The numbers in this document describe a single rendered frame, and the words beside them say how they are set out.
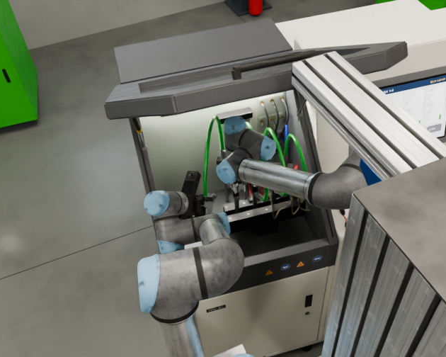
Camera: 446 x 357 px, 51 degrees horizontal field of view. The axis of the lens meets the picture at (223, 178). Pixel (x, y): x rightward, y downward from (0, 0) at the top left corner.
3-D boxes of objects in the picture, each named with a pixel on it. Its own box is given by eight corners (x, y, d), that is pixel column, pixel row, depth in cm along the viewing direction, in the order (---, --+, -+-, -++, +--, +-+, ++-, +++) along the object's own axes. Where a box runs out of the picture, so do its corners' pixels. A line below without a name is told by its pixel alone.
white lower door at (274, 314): (197, 375, 238) (180, 308, 190) (196, 371, 240) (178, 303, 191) (317, 341, 247) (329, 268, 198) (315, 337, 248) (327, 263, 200)
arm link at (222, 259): (251, 244, 98) (223, 202, 146) (199, 255, 97) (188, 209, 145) (260, 296, 100) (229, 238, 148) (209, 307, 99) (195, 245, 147)
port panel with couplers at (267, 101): (258, 152, 213) (258, 95, 191) (256, 147, 215) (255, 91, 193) (286, 146, 215) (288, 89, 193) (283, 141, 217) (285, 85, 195)
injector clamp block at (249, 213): (231, 244, 205) (229, 222, 194) (224, 227, 212) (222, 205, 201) (304, 225, 210) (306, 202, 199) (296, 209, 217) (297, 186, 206)
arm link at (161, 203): (144, 221, 139) (139, 193, 140) (165, 219, 149) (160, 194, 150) (166, 215, 136) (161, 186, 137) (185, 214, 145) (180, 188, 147)
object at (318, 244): (183, 305, 190) (178, 284, 179) (180, 296, 193) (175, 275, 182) (326, 267, 198) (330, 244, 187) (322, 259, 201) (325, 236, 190)
